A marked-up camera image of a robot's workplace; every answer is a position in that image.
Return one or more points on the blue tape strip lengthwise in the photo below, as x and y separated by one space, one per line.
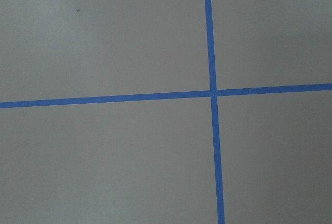
214 112

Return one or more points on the blue tape strip crosswise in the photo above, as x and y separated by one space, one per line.
167 95

